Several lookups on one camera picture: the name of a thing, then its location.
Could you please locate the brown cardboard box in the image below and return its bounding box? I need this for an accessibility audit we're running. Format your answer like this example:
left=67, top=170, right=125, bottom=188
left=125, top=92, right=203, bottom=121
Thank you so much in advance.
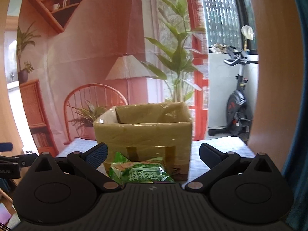
left=93, top=102, right=193, bottom=181

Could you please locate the wooden wardrobe panel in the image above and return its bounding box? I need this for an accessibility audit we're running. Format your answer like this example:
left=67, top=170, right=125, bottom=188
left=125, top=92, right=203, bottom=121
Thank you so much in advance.
left=249, top=0, right=304, bottom=169

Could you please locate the plaid strawberry bed sheet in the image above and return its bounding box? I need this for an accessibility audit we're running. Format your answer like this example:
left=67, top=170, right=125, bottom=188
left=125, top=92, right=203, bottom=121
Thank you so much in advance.
left=57, top=136, right=255, bottom=182

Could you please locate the black exercise bike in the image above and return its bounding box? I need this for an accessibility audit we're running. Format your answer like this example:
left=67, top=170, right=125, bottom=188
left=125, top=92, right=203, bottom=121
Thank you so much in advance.
left=208, top=46, right=258, bottom=136

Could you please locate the green snack bag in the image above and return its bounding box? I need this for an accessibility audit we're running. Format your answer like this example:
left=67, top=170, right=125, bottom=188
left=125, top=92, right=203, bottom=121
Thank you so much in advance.
left=109, top=152, right=174, bottom=186

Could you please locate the white lamp on windowsill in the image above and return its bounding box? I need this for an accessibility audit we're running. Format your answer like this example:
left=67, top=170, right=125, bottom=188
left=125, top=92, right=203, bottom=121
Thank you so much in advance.
left=241, top=25, right=254, bottom=51

